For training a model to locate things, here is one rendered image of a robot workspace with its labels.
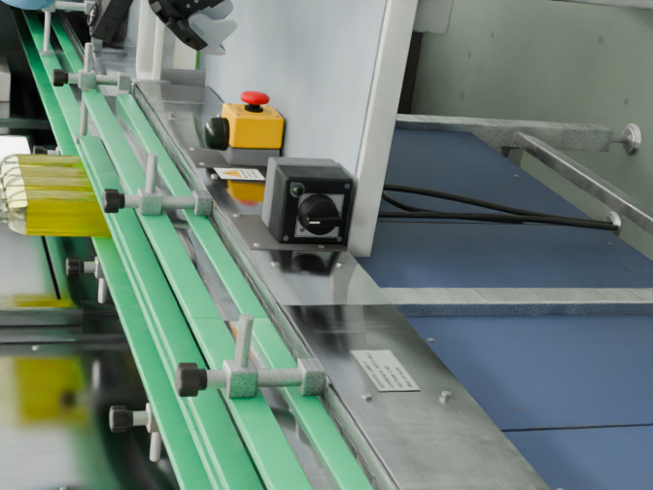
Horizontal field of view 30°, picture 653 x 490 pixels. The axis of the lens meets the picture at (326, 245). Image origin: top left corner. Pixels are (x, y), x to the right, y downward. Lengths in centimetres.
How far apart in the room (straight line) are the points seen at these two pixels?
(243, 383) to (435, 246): 51
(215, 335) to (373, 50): 38
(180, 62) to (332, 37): 66
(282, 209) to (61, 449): 43
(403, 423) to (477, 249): 53
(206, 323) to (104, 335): 65
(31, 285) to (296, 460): 101
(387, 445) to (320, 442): 6
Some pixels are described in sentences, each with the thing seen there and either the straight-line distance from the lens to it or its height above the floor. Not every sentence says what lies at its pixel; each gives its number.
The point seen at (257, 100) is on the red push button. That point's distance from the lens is 163.
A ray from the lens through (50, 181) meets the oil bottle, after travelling 191.
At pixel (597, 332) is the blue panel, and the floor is 53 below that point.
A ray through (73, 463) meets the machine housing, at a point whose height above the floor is 104.
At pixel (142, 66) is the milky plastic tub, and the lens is 225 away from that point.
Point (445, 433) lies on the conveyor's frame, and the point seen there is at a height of 81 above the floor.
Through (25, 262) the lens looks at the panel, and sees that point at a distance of 202.
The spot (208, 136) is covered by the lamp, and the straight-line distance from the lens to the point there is 164.
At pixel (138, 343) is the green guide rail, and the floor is 96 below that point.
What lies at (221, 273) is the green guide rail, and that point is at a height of 91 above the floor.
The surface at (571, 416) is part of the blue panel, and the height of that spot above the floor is 66.
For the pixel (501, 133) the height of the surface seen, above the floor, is 27.
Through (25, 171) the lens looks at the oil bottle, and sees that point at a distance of 195.
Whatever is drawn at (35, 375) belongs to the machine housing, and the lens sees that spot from 173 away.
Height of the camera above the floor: 123
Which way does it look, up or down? 19 degrees down
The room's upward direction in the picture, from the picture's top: 89 degrees counter-clockwise
